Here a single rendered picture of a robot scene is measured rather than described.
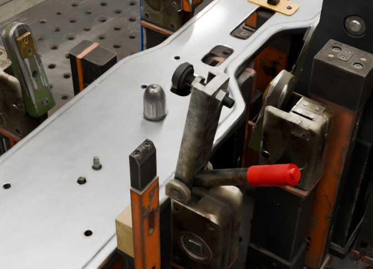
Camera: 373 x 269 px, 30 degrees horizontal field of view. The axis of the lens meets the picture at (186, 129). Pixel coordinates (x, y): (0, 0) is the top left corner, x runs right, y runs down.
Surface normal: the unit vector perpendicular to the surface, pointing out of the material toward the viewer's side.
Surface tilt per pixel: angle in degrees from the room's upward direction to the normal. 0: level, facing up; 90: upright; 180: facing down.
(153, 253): 90
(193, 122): 90
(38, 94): 78
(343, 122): 90
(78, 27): 0
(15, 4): 0
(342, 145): 90
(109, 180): 0
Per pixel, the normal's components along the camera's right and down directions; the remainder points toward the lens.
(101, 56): 0.01, -0.73
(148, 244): 0.83, 0.39
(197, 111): -0.56, 0.55
